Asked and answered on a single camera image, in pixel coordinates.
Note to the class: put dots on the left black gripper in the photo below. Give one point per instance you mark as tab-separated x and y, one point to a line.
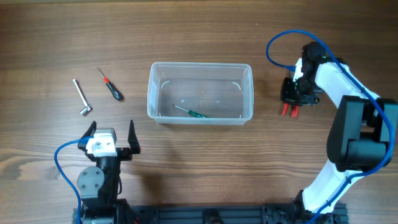
132	140

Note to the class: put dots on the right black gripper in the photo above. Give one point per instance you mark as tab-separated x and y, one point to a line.
286	96

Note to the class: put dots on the black red-collared screwdriver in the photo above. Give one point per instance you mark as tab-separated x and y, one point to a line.
114	91

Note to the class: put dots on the green handled screwdriver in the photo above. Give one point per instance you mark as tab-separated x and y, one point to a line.
191	113

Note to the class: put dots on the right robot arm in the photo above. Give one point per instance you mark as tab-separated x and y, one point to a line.
361	136

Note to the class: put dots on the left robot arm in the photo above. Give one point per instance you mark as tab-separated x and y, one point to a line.
100	184

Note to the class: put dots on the clear plastic storage container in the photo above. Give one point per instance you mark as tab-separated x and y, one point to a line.
224	92

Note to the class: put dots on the silver socket wrench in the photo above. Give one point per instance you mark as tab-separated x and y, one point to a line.
87	107

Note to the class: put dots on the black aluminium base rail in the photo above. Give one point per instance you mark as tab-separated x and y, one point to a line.
259	214

